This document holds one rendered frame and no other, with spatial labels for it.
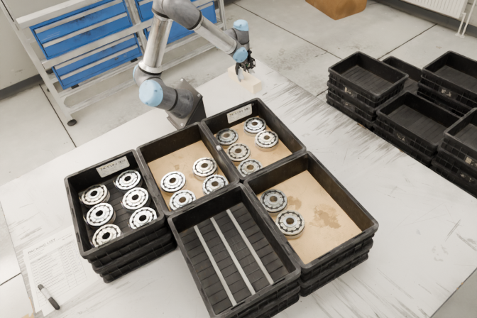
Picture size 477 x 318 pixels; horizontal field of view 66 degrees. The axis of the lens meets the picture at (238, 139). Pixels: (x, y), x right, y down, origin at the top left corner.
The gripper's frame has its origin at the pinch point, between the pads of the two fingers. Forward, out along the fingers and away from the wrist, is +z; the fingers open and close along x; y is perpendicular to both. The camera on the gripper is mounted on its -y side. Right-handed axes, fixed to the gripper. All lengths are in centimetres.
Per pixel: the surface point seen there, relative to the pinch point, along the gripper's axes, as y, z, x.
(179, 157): 37, -9, -65
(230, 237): 83, -9, -71
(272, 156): 64, -9, -34
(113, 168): 27, -14, -90
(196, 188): 56, -9, -68
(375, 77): 34, 25, 81
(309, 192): 87, -9, -36
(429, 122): 77, 36, 79
